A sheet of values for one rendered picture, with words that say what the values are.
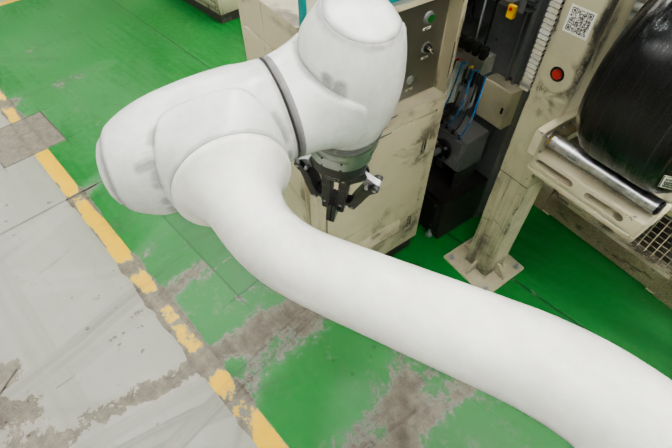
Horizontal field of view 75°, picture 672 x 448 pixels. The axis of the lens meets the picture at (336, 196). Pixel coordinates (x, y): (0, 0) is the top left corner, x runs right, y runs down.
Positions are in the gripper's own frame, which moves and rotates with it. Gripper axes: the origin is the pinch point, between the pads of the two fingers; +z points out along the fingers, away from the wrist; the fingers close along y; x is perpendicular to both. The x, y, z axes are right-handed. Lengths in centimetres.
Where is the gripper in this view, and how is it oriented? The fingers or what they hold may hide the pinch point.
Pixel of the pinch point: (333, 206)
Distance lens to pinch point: 73.6
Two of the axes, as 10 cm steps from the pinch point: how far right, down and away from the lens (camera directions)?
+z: -0.5, 4.1, 9.1
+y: 9.4, 3.2, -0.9
